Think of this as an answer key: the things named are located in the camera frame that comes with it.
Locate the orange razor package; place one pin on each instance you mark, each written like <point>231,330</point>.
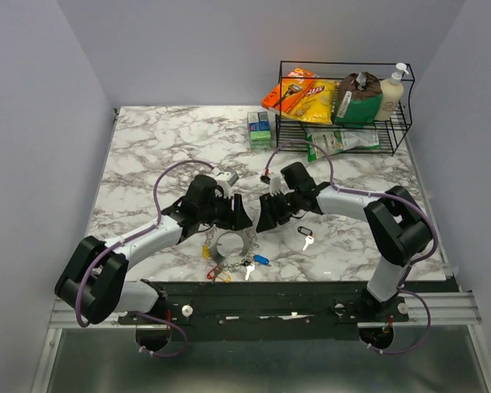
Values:
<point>289,93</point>

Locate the green white snack bag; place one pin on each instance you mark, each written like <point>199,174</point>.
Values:
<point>335,142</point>

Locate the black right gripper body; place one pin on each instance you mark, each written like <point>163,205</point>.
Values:
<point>289,204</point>

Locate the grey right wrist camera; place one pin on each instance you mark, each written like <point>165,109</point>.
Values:
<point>275,184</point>

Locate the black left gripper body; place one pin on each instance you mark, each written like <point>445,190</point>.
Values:
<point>219,212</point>

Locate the blue key tag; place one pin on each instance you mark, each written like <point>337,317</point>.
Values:
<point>261,260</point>

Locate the black wire rack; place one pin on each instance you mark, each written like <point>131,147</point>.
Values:
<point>290,133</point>

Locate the yellow key tag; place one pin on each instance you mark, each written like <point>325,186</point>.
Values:
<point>224,277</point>
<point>205,252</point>

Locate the yellow chips bag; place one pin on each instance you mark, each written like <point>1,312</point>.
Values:
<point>316,105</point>

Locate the silver key with blue tag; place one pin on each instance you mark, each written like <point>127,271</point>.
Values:
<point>249,269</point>

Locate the brown green coffee bag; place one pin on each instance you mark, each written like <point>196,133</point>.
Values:
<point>358,99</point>

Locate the green sponge pack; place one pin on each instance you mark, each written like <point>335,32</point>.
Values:
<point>259,129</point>

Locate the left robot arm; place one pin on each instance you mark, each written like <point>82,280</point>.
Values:
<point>94,281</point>

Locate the black key tag with key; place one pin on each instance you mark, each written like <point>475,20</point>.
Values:
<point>308,236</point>

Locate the cream lotion pump bottle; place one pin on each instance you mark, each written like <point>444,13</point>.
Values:
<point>392,90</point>

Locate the black mounting base rail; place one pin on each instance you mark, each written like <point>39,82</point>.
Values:
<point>320,328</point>

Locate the aluminium frame rail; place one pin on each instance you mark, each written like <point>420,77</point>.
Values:
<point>436,309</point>

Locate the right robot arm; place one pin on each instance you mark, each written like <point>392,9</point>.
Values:
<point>400,229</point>

